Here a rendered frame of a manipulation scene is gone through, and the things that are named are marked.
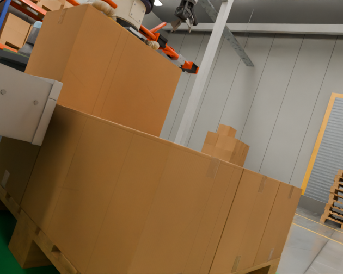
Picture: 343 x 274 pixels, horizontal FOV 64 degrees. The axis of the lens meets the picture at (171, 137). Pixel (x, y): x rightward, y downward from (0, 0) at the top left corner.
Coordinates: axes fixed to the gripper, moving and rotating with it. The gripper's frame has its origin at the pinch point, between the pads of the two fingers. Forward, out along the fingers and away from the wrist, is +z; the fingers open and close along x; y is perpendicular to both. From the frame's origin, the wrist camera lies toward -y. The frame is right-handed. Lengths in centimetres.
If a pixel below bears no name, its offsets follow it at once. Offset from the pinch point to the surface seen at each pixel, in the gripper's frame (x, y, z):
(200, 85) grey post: -155, -230, -40
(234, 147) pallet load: -257, -601, 12
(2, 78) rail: 37, 93, 66
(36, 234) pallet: 40, 70, 109
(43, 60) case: -2, 70, 51
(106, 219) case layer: 69, 70, 91
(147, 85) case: 21, 30, 44
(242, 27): -495, -792, -478
